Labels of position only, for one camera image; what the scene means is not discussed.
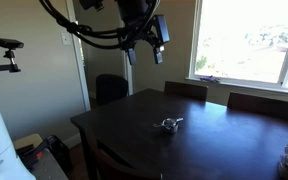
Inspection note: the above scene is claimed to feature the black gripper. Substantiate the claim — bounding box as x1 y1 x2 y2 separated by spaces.
117 0 164 65

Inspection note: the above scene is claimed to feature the largest silver measuring cup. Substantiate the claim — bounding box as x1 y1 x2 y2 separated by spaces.
154 118 183 134

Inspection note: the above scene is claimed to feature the dark wooden chair left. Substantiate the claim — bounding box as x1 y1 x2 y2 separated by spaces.
164 81 208 101

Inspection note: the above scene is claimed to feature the dark wooden chair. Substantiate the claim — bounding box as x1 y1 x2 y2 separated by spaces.
227 92 288 120
164 81 208 101

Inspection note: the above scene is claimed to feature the black office chair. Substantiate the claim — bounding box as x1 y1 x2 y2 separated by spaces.
96 74 128 106

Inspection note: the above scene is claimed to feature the purple item on windowsill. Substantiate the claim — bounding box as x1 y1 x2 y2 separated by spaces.
200 76 220 83

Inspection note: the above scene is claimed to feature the near wooden chair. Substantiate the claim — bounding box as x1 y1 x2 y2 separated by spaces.
86 132 163 180

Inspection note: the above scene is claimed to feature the black tool case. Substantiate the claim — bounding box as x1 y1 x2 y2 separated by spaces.
16 134 73 176

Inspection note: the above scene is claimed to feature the dark wooden chair right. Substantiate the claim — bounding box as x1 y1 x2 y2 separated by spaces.
227 92 288 120

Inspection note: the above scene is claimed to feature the white light switch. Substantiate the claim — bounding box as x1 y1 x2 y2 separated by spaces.
61 33 71 46

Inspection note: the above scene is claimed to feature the black camera on mount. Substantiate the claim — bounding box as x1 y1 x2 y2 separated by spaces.
0 38 24 73

